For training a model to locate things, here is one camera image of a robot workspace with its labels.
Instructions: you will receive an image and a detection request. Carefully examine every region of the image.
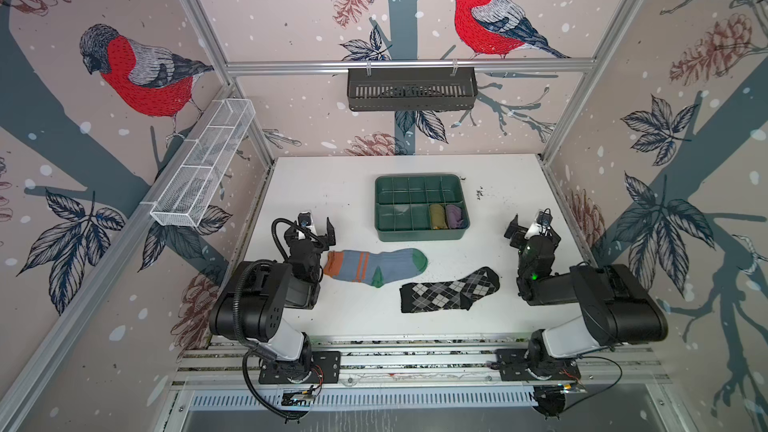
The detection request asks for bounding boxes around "olive rolled sock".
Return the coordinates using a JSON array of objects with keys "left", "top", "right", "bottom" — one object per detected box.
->
[{"left": 429, "top": 204, "right": 448, "bottom": 230}]

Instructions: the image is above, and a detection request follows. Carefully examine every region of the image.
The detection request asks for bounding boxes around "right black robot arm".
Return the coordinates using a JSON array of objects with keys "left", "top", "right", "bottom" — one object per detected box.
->
[{"left": 504, "top": 209, "right": 668, "bottom": 380}]

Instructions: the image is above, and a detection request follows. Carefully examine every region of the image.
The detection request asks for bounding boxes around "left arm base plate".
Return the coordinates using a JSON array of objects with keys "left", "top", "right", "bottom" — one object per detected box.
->
[{"left": 258, "top": 351, "right": 341, "bottom": 385}]

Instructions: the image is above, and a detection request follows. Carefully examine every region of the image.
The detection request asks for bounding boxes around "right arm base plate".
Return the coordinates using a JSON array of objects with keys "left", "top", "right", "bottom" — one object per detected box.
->
[{"left": 494, "top": 348, "right": 581, "bottom": 382}]

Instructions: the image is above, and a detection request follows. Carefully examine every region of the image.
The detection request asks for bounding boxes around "black base cable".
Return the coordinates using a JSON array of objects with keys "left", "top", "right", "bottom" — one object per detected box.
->
[
  {"left": 542, "top": 355, "right": 624, "bottom": 418},
  {"left": 242, "top": 347, "right": 319, "bottom": 421}
]

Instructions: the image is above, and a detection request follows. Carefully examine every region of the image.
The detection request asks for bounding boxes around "green compartment tray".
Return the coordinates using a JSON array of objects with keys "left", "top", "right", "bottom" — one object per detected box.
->
[{"left": 374, "top": 174, "right": 471, "bottom": 242}]

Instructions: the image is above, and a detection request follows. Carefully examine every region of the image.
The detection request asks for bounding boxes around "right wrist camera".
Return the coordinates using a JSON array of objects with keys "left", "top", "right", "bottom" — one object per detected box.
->
[{"left": 525, "top": 214, "right": 550, "bottom": 240}]

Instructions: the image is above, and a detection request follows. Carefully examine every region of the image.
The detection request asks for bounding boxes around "black grey argyle sock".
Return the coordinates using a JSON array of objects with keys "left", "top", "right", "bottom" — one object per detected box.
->
[{"left": 400, "top": 267, "right": 500, "bottom": 314}]

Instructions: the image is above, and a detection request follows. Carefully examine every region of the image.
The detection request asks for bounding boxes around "aluminium frame back bar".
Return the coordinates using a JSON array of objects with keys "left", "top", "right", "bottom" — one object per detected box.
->
[{"left": 225, "top": 58, "right": 596, "bottom": 77}]

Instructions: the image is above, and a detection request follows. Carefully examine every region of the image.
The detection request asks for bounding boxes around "white mesh wall basket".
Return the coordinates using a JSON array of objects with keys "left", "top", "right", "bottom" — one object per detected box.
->
[{"left": 150, "top": 98, "right": 255, "bottom": 227}]

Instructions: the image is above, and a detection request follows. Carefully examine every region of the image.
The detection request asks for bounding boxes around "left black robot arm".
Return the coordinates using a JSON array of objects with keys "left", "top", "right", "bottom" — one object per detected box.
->
[{"left": 209, "top": 212, "right": 336, "bottom": 384}]

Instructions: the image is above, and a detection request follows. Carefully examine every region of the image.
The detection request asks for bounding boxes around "purple rolled sock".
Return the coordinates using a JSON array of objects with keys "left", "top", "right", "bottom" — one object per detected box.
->
[{"left": 445, "top": 204, "right": 466, "bottom": 230}]

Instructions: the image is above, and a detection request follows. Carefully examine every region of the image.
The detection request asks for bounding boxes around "left black base cable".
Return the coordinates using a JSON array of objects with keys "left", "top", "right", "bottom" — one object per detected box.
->
[{"left": 242, "top": 347, "right": 319, "bottom": 421}]

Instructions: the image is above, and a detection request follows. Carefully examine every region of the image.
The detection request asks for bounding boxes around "black hanging wire basket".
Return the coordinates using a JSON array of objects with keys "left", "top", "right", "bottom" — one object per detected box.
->
[{"left": 347, "top": 67, "right": 478, "bottom": 112}]

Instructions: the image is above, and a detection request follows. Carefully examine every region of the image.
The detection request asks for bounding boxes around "blue orange green striped sock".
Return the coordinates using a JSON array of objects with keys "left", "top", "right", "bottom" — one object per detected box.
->
[{"left": 323, "top": 248, "right": 429, "bottom": 288}]

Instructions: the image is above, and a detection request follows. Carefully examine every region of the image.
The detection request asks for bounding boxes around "right black base cable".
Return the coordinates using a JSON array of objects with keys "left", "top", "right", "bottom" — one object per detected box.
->
[{"left": 542, "top": 355, "right": 624, "bottom": 418}]

